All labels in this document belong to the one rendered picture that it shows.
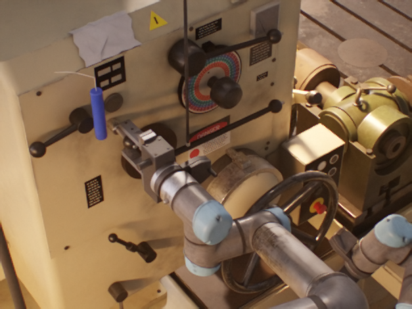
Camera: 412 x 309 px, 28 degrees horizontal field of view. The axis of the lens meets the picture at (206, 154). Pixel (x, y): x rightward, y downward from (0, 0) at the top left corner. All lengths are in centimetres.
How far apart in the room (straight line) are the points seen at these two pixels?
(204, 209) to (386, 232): 47
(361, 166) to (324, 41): 90
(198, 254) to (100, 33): 49
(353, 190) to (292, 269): 109
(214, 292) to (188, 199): 127
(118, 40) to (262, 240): 50
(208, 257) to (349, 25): 188
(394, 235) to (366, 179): 66
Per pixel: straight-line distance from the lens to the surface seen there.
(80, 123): 169
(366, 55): 320
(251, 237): 164
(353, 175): 252
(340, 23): 337
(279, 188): 192
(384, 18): 343
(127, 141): 173
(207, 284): 284
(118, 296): 215
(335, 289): 136
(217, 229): 155
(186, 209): 157
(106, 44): 171
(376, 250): 188
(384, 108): 249
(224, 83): 184
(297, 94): 223
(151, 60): 177
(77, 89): 169
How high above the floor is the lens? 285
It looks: 43 degrees down
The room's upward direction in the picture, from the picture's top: straight up
